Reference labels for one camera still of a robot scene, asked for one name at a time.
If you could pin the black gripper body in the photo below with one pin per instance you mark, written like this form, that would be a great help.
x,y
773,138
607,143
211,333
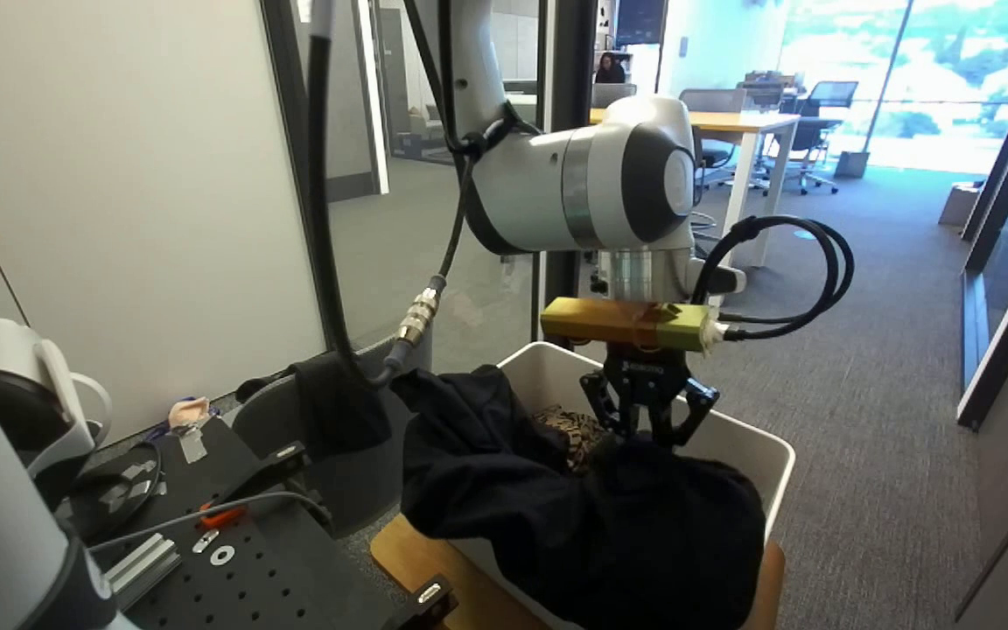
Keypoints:
x,y
649,389

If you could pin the wooden office desk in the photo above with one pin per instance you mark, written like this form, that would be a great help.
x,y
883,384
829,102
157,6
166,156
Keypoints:
x,y
749,130

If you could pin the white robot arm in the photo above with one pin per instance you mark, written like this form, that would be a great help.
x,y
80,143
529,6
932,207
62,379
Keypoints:
x,y
619,187

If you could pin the leopard print cloth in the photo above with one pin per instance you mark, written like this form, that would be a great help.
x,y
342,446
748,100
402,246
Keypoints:
x,y
575,437

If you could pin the white plastic bin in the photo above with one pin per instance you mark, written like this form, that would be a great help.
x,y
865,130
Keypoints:
x,y
703,457

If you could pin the black clothing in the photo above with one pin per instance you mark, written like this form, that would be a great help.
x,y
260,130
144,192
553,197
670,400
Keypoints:
x,y
575,502

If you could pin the black perforated breadboard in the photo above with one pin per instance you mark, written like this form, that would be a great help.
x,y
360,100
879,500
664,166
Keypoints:
x,y
137,505

